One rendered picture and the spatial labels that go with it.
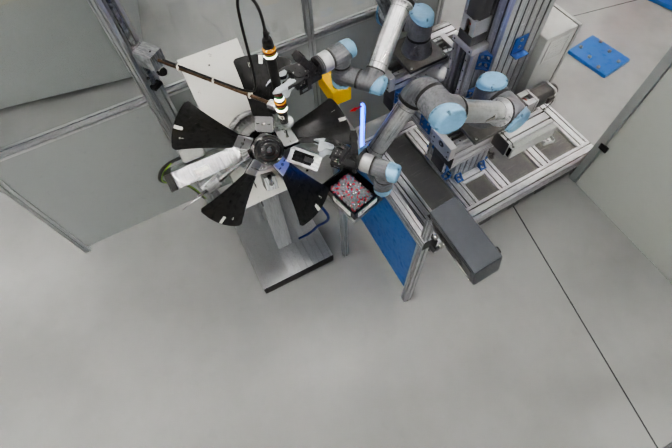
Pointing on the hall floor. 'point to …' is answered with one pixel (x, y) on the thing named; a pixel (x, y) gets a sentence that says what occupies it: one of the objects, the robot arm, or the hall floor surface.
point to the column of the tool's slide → (161, 105)
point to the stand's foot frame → (270, 266)
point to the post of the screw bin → (343, 233)
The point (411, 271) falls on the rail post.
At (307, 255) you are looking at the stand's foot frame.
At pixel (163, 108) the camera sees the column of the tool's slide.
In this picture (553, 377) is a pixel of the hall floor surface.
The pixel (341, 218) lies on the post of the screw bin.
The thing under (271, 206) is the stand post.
